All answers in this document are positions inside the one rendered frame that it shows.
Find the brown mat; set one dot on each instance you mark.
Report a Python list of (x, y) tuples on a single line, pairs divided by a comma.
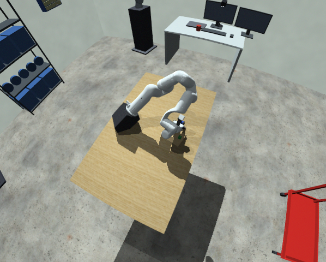
[(174, 138)]

